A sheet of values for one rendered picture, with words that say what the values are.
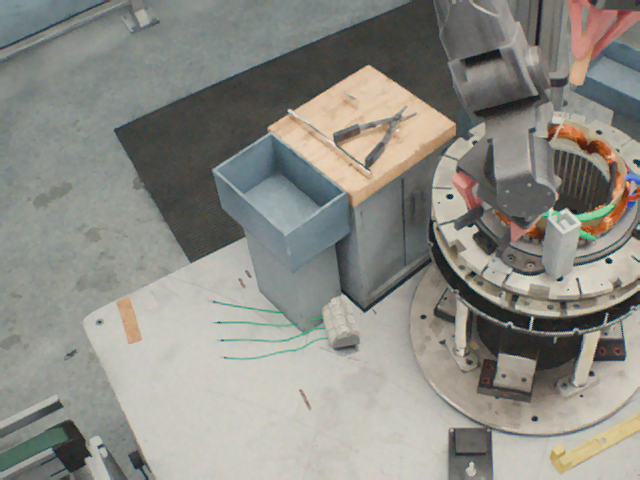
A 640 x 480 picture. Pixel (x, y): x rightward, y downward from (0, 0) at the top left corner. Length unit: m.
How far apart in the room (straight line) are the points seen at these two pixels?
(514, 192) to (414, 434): 0.57
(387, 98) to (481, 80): 0.52
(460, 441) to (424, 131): 0.44
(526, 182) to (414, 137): 0.47
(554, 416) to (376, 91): 0.55
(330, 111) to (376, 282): 0.28
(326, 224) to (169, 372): 0.38
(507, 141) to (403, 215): 0.53
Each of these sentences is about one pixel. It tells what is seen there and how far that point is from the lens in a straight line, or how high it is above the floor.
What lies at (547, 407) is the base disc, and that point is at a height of 0.80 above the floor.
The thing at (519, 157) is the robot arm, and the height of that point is 1.37.
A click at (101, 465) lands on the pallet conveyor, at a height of 0.69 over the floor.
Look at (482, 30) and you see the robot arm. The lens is 0.82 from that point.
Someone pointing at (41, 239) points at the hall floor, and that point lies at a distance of 2.78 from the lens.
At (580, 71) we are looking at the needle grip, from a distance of 1.02.
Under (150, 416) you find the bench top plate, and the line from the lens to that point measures 1.40.
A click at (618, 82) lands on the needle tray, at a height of 1.02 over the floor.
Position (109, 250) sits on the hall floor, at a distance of 2.67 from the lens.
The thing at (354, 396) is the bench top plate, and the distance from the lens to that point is 1.36.
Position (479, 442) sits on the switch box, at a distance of 1.26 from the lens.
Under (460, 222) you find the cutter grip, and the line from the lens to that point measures 1.03.
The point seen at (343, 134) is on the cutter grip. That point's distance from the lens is 1.26.
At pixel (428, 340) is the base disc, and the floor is 0.80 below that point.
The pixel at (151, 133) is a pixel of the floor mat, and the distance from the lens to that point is 2.95.
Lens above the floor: 1.97
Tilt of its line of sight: 50 degrees down
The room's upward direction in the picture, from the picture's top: 9 degrees counter-clockwise
